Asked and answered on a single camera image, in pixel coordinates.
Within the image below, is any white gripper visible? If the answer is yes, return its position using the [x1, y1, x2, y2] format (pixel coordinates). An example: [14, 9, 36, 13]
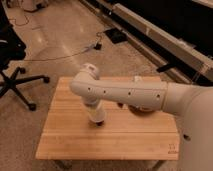
[86, 103, 106, 126]

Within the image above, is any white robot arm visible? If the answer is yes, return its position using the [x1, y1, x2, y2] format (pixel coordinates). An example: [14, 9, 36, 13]
[70, 63, 213, 171]

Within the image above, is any small red eraser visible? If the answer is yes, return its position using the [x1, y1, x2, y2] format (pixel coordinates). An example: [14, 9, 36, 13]
[117, 103, 124, 108]

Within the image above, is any wooden table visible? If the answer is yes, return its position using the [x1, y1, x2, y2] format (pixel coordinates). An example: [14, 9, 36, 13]
[36, 77, 179, 160]

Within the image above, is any black floor plate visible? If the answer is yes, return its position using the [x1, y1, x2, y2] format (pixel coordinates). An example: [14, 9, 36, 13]
[105, 28, 127, 44]

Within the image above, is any black office chair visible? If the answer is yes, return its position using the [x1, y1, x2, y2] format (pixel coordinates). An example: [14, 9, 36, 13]
[0, 3, 51, 112]

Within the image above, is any black floor cable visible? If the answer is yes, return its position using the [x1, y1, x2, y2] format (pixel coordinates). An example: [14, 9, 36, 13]
[19, 31, 108, 63]

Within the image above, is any long metal rail frame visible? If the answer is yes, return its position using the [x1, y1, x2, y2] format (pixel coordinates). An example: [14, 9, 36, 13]
[81, 0, 213, 86]

